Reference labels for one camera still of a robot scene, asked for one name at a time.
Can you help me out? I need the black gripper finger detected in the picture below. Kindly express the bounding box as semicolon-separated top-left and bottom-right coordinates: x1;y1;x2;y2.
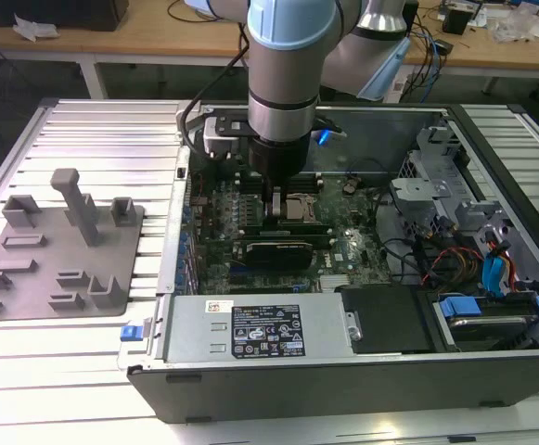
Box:
262;178;285;219

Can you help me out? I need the black RAM slot bank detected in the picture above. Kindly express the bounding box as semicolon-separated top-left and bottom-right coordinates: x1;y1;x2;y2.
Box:
236;221;336;242
236;170;326;196

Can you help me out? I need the CPU in socket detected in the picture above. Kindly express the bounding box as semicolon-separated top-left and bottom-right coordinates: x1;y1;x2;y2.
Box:
282;194;320;224

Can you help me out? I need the black graphics card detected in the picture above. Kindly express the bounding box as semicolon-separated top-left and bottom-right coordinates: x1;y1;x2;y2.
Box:
244;239;315;271

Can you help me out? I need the green motherboard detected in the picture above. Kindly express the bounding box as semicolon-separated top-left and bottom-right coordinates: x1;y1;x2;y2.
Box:
187;173;395;296

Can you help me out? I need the silver chipset heatsink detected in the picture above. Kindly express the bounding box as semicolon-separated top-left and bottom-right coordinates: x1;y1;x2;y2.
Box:
318;273;350;294

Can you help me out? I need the grey metal drive cage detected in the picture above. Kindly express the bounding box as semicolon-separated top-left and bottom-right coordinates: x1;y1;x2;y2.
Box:
389;124;516;242

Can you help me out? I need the grey power supply with label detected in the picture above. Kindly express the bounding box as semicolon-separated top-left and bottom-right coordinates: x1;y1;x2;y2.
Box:
164;294;359;365

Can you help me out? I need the black plastic shroud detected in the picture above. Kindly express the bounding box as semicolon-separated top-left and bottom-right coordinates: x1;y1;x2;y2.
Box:
336;285;437;356

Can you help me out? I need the grey parts rack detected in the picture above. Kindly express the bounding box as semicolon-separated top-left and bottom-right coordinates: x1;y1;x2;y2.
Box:
0;166;148;322

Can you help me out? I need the wooden desk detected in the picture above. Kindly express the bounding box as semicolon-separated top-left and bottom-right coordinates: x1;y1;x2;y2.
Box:
0;0;539;101

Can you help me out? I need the black open PC case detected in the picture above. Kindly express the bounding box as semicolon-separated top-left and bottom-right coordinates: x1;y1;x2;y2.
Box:
119;102;539;426

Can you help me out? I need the hard disk in blue carrier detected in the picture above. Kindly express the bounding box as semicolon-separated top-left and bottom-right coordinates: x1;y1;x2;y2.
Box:
430;294;539;353

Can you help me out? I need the small black device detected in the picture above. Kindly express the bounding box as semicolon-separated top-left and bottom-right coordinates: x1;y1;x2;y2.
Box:
441;6;477;36

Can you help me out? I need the large black box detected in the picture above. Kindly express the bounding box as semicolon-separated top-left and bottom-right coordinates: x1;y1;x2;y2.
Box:
0;0;129;32

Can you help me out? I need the clear plastic bag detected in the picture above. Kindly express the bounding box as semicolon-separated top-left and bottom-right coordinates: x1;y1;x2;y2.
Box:
489;8;539;45

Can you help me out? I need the crumpled white paper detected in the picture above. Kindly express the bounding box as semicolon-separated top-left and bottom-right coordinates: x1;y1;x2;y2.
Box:
12;12;60;44

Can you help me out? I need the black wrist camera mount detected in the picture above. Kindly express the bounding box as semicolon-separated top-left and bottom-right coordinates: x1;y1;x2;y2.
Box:
212;108;252;140

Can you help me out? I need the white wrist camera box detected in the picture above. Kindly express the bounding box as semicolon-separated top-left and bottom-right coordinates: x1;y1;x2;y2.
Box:
202;115;251;159

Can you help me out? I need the black camera cable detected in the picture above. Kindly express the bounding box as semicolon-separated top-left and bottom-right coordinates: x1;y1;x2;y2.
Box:
178;20;254;161

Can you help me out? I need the red orange wire bundle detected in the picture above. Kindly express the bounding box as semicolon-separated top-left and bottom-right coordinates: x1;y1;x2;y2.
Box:
419;245;486;284

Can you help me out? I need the blue flat wire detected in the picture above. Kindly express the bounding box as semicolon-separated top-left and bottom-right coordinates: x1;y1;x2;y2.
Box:
481;234;516;294

